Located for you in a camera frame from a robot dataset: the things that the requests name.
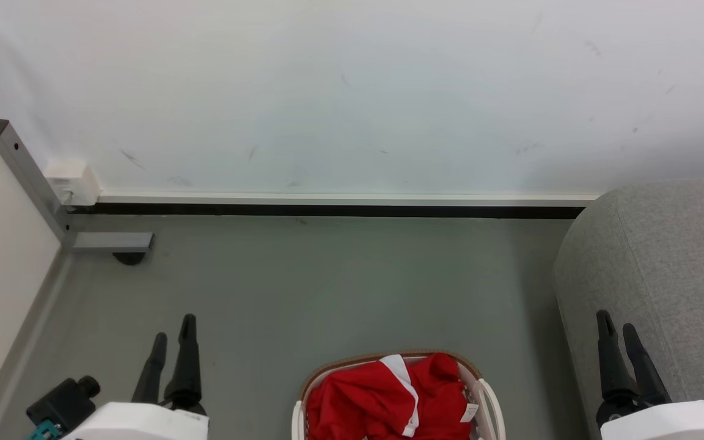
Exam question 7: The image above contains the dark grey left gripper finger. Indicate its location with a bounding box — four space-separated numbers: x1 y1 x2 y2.
131 332 168 404
163 313 203 409

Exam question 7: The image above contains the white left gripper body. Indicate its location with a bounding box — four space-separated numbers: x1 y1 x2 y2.
60 398 210 440

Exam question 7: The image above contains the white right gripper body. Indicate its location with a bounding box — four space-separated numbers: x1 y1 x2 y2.
595 396 704 440

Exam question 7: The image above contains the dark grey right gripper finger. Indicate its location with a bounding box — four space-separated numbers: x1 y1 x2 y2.
623 323 673 405
596 310 640 405

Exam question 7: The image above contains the red garment with white stripe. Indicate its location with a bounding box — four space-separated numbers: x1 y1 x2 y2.
306 353 480 440

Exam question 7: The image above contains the white laundry basket brown rim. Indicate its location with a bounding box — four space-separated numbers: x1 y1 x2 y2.
291 350 507 440

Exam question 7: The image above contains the grey fabric sofa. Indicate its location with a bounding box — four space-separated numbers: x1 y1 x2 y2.
552 178 704 440

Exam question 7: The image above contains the white and black baseboard strip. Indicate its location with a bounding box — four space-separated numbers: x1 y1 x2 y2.
67 192 601 220

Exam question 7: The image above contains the white wall outlet box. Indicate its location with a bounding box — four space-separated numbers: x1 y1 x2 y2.
43 158 103 207

